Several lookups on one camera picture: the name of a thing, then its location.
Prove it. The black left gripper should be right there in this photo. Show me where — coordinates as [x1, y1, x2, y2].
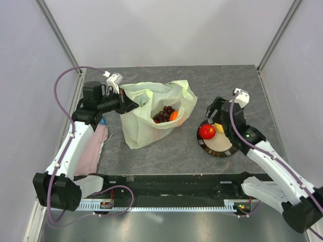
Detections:
[97, 87, 138, 114]

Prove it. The yellow lemon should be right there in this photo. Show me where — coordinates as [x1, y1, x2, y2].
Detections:
[214, 123, 224, 133]

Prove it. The red apple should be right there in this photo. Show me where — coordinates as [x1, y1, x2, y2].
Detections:
[199, 124, 216, 140]

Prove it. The green avocado print plastic bag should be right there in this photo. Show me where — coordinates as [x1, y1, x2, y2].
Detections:
[120, 80, 197, 149]

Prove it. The orange fruit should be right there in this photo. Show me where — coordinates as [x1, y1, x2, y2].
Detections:
[169, 110, 179, 121]

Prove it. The purple grape bunch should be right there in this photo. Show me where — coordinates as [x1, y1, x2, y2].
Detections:
[152, 106, 176, 124]

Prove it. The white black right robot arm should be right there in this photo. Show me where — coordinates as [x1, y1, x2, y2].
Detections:
[205, 92, 322, 233]

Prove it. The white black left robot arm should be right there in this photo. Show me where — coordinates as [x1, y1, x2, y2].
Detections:
[33, 81, 139, 211]

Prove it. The blue cloth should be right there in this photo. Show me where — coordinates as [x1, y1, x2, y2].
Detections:
[99, 117, 107, 126]

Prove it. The dark round fruit plate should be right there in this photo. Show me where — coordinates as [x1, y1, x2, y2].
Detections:
[196, 118, 238, 158]

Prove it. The pink folded cloth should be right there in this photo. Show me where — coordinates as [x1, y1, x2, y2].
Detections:
[74, 124, 108, 176]

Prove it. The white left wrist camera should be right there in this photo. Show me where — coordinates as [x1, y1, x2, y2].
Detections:
[103, 71, 123, 94]

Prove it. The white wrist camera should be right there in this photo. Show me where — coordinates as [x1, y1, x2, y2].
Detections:
[103, 71, 123, 94]
[232, 88, 250, 108]

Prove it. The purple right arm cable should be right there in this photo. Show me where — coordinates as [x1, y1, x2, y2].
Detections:
[229, 90, 323, 240]

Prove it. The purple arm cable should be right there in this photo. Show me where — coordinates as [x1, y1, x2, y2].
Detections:
[229, 90, 323, 240]
[46, 66, 108, 224]

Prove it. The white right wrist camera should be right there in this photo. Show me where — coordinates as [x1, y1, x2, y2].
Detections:
[232, 88, 250, 108]

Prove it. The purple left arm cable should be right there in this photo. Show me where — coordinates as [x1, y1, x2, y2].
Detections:
[46, 66, 108, 224]

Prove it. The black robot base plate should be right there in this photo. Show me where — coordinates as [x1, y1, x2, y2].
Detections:
[92, 172, 257, 207]

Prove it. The light blue cable duct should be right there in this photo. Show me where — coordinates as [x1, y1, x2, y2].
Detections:
[76, 199, 251, 213]

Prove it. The aluminium frame post left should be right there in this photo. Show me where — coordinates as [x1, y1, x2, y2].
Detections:
[35, 0, 78, 67]

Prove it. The aluminium frame post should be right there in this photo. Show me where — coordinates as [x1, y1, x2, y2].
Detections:
[256, 0, 303, 75]
[35, 0, 78, 67]

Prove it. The aluminium frame post right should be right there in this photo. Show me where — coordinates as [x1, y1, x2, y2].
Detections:
[256, 0, 303, 75]

